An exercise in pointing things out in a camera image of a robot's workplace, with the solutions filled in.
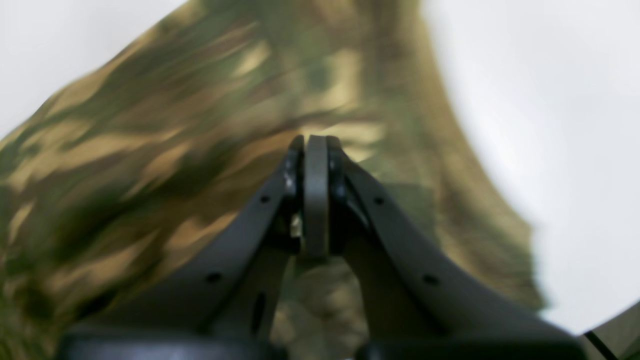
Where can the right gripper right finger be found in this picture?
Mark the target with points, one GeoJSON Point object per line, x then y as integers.
{"type": "Point", "coordinates": [418, 303]}

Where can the camouflage t-shirt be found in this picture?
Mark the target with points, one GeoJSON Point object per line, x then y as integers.
{"type": "Point", "coordinates": [124, 175]}

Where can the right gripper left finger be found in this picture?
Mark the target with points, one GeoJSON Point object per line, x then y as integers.
{"type": "Point", "coordinates": [218, 306]}

